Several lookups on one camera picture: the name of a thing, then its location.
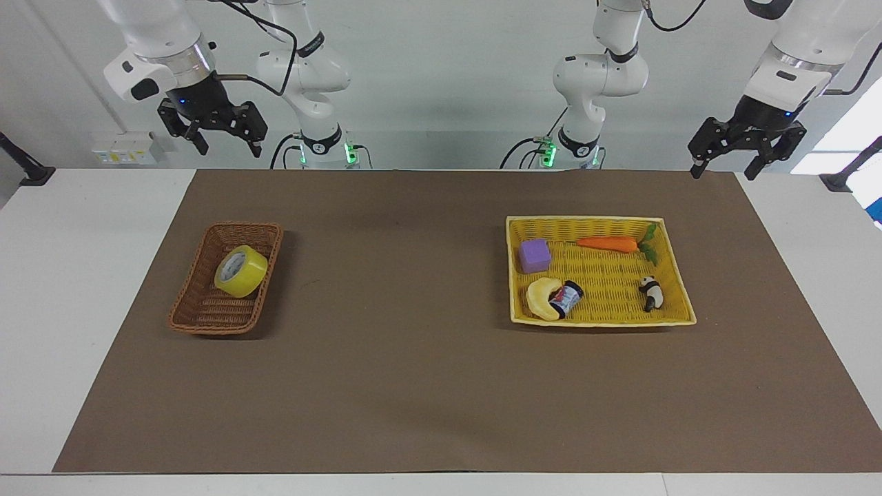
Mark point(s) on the yellow wicker basket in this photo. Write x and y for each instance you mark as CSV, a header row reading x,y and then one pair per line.
x,y
606,289

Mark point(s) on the blue object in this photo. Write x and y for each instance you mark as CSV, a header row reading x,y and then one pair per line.
x,y
877,212

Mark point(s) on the black stand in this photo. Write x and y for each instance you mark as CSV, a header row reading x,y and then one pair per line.
x,y
851,169
24,169

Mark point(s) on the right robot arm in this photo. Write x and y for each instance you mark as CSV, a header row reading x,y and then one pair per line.
x,y
313,69

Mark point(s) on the small printed can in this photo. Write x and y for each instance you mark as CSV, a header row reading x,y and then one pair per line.
x,y
568,297

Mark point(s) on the yellow tape roll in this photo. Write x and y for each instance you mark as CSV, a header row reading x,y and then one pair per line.
x,y
248,282

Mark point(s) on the yellow toy banana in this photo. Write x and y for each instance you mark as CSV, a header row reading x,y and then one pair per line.
x,y
539,300

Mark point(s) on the toy panda figure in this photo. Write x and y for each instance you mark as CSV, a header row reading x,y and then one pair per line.
x,y
652,295

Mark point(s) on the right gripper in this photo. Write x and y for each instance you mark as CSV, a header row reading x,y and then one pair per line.
x,y
198,98

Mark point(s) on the orange toy carrot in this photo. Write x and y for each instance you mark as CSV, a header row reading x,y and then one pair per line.
x,y
610,244

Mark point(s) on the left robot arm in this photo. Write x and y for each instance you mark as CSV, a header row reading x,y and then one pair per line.
x,y
599,69

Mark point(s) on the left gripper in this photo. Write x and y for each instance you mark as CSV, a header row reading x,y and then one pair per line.
x,y
761,117

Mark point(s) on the purple cube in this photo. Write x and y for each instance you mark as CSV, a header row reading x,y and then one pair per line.
x,y
535,257

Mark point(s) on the white wall socket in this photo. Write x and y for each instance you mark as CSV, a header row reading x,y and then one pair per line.
x,y
124,149

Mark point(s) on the brown wicker basket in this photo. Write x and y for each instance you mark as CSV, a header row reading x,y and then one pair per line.
x,y
207,313

